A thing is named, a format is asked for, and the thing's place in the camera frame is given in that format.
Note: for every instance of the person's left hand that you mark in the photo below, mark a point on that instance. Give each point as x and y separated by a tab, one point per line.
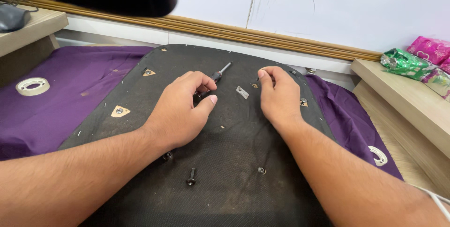
175	114

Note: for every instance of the person's right hand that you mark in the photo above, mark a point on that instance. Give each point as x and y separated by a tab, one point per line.
281	97

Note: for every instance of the small silver metal plate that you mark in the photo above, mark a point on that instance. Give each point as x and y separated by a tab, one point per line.
242	92

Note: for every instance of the short black bolt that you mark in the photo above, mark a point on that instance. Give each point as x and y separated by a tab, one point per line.
168	156

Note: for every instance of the black fabric chair seat underside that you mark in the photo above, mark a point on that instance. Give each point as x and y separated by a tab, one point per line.
225	149

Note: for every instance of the long black bolt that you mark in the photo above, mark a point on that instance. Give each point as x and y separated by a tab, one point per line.
191	177

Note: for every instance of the wooden moulding trim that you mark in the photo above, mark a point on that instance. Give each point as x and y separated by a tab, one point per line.
246	33

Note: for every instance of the short silver screw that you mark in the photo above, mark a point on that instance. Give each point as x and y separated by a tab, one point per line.
261	170

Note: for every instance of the white tape roll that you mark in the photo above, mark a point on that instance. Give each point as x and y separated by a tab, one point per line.
21	87
382	159

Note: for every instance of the purple cloth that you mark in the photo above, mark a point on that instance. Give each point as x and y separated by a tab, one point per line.
52	114

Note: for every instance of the green foil packet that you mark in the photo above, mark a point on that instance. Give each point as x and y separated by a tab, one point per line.
404	63

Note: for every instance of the light wooden step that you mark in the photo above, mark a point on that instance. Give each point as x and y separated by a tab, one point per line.
31	40
411	114

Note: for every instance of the pink foil packet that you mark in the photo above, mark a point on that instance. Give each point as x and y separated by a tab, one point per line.
430	49

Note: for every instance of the multicoloured foil packet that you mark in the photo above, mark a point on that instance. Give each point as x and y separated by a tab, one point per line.
439	82

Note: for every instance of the grey pouch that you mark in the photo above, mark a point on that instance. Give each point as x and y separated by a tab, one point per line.
12	17

